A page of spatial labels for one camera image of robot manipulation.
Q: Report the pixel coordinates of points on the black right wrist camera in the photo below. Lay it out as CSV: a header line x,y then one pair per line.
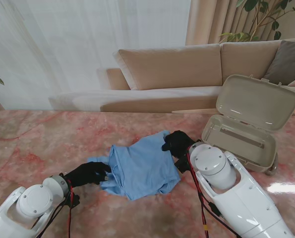
x,y
183,165

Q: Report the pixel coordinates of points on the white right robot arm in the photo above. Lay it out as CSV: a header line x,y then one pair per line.
x,y
236,198

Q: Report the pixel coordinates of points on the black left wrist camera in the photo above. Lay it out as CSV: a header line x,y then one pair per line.
x,y
74,200

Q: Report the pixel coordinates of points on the tall green leafy plant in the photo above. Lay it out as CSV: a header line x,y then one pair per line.
x,y
258,6

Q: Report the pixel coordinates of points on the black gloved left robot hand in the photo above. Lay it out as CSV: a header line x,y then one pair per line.
x,y
87,173

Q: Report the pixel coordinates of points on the beige fabric sofa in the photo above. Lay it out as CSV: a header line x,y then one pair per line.
x,y
172,67

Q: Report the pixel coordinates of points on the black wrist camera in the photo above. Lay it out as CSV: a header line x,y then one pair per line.
x,y
74,200
183,165

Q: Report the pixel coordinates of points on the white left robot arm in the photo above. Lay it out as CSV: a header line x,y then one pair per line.
x,y
20,210

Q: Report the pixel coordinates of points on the light blue shirt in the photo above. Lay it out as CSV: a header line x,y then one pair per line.
x,y
142,168

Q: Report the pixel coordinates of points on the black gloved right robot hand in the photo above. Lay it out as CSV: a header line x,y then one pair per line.
x,y
178,143

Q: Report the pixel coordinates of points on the beige hard-shell suitcase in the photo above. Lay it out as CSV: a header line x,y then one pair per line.
x,y
256,104

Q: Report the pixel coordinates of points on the grey sofa cushion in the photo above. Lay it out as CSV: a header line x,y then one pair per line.
x,y
286,62

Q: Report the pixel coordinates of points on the beige curtain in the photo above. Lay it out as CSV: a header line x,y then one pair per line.
x,y
211,22

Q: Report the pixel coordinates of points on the white sheer curtain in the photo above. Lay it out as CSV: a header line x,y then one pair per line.
x,y
75,49

